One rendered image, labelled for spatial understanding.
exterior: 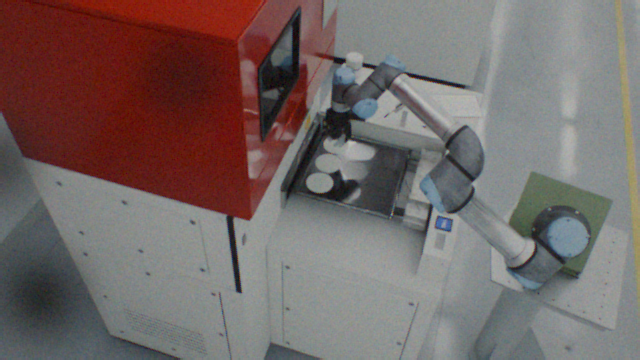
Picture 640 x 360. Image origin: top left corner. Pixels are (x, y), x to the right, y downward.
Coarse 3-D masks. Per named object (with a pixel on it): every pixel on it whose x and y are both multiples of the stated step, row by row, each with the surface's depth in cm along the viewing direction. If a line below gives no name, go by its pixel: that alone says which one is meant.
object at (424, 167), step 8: (424, 160) 223; (424, 168) 220; (432, 168) 221; (416, 176) 217; (416, 184) 215; (416, 192) 212; (416, 208) 207; (424, 208) 207; (408, 224) 203; (416, 224) 202; (424, 224) 202
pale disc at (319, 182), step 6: (318, 174) 214; (324, 174) 214; (312, 180) 212; (318, 180) 212; (324, 180) 212; (330, 180) 212; (312, 186) 209; (318, 186) 210; (324, 186) 210; (330, 186) 210; (318, 192) 208
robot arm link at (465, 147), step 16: (384, 64) 181; (400, 64) 180; (384, 80) 181; (400, 80) 178; (400, 96) 178; (416, 96) 175; (416, 112) 176; (432, 112) 173; (432, 128) 173; (448, 128) 170; (464, 128) 168; (448, 144) 170; (464, 144) 166; (480, 144) 168; (464, 160) 165; (480, 160) 166
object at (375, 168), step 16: (320, 144) 225; (352, 144) 225; (368, 144) 226; (352, 160) 219; (368, 160) 220; (384, 160) 220; (400, 160) 220; (304, 176) 213; (336, 176) 213; (352, 176) 214; (368, 176) 214; (384, 176) 214; (400, 176) 214; (304, 192) 208; (336, 192) 208; (352, 192) 208; (368, 192) 208; (384, 192) 209; (368, 208) 203; (384, 208) 203
